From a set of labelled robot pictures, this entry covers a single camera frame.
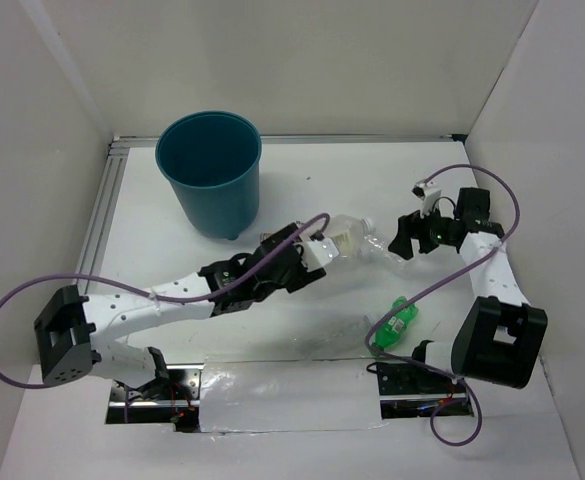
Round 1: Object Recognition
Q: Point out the clear plastic bottle white cap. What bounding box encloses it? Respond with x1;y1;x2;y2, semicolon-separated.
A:
325;215;376;262

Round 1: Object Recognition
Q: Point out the crushed clear plastic bottle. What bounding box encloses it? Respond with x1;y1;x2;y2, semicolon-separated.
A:
358;233;415;281

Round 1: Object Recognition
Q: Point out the teal plastic bin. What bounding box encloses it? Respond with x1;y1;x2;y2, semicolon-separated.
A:
155;111;262;240

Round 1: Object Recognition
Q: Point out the large clear ribbed bottle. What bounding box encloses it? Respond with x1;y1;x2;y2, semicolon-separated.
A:
294;316;371;360

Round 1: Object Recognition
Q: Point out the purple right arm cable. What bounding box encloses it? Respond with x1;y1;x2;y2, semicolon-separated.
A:
364;163;522;446

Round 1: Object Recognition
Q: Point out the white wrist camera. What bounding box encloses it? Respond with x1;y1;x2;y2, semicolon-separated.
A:
412;181;441;217
300;238;339;272

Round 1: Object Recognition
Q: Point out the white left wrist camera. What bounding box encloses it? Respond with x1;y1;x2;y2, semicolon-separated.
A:
300;238;339;272

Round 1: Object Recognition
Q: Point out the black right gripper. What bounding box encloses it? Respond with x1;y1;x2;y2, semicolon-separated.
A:
387;199;455;260

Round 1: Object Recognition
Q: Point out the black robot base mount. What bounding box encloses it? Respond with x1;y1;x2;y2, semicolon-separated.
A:
366;362;473;420

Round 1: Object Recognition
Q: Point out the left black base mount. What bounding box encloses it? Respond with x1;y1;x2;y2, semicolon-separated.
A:
105;364;204;433

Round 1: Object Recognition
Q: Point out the green plastic bottle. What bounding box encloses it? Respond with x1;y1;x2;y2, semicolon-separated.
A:
372;304;419;351

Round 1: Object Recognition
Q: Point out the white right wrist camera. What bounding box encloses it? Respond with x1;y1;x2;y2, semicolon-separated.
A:
412;181;441;217

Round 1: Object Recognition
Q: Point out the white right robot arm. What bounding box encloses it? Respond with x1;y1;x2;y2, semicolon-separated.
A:
389;182;548;392

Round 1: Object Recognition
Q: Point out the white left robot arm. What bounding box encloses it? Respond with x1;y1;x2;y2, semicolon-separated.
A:
34;224;338;399

